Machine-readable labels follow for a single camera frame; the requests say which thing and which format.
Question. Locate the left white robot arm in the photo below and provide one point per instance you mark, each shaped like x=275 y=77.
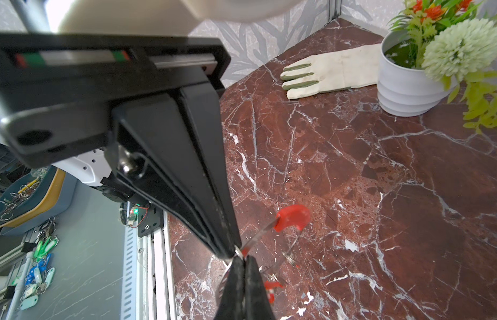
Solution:
x=86 y=170

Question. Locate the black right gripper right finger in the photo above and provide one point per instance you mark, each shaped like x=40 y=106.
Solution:
x=257 y=306

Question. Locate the left green circuit board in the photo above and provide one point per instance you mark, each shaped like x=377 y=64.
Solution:
x=145 y=220

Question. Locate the aluminium frame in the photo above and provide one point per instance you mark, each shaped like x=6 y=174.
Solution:
x=334 y=9

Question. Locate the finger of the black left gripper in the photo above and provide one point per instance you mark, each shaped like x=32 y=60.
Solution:
x=154 y=155
x=202 y=110

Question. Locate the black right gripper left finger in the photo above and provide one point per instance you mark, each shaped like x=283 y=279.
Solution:
x=232 y=296

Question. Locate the white flower pot plant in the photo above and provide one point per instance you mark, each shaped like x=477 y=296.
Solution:
x=452 y=46

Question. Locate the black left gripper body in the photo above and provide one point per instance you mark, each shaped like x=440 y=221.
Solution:
x=57 y=92

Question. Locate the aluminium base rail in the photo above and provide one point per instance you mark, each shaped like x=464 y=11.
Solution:
x=148 y=287

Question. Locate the coloured key tags bunch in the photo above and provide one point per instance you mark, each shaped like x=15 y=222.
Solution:
x=40 y=273

